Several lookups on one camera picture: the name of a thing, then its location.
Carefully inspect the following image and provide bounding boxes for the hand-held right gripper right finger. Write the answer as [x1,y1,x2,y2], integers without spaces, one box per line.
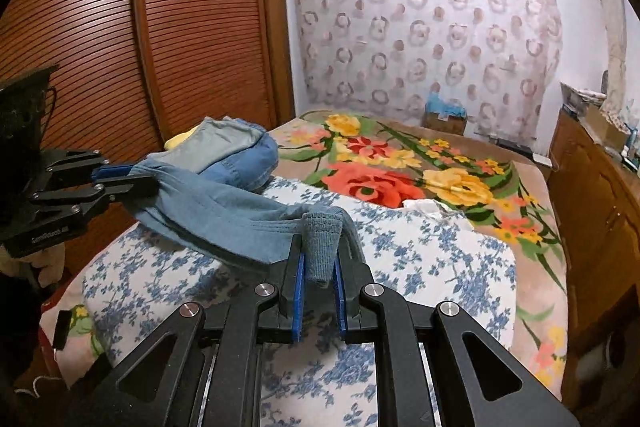
[332,243,583,427]

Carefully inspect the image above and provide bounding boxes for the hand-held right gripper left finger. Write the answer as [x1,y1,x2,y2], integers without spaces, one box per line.
[70,232,307,427]

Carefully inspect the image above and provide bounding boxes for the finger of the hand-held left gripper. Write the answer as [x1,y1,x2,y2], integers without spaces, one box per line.
[29,174,158,222]
[46,148,138,188]

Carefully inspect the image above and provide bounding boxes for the teal pants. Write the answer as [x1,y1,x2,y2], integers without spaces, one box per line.
[120,159,373,290]

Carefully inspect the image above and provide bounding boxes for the folded grey pants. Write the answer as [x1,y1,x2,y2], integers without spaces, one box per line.
[176,116,265,175]

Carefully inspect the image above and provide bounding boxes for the blue floral quilt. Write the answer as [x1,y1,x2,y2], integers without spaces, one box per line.
[82,177,518,427]

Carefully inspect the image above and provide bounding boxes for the white cloth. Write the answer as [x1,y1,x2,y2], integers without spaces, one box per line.
[402,198,468,224]

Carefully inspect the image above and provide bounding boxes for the blue denim jeans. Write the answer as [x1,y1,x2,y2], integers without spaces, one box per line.
[202,119,280,195]

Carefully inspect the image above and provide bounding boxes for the wooden louvred wardrobe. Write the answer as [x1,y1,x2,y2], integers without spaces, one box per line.
[0,0,296,162]

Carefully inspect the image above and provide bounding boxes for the flower print blanket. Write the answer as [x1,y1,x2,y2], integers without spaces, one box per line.
[40,109,568,403]

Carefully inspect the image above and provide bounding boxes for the cardboard box with blue cloth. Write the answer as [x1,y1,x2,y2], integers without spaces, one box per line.
[424,91,470,135]

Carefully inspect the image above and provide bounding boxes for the wooden cabinet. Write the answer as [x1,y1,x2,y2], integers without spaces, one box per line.
[546,82,640,358]

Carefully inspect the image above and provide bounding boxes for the woven basket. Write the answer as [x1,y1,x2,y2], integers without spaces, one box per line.
[560,82,608,116]

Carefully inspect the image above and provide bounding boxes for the cream lace curtain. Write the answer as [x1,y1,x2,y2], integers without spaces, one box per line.
[597,0,632,118]

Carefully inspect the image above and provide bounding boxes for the ring pattern curtain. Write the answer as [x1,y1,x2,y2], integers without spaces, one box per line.
[284,0,563,142]

